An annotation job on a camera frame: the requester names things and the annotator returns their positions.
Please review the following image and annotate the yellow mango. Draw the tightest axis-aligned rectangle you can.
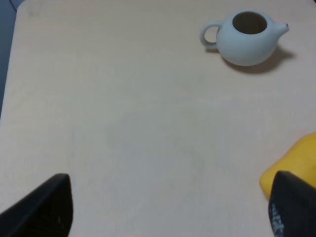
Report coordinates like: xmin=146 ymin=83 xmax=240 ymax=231
xmin=259 ymin=132 xmax=316 ymax=199

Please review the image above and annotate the white ceramic teapot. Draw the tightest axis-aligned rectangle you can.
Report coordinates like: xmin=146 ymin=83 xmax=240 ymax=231
xmin=199 ymin=10 xmax=289 ymax=67

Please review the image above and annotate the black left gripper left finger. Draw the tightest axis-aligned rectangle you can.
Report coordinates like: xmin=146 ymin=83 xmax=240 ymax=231
xmin=0 ymin=173 xmax=73 ymax=237

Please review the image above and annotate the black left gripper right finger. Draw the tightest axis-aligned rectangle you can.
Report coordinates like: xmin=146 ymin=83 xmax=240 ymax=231
xmin=268 ymin=171 xmax=316 ymax=237

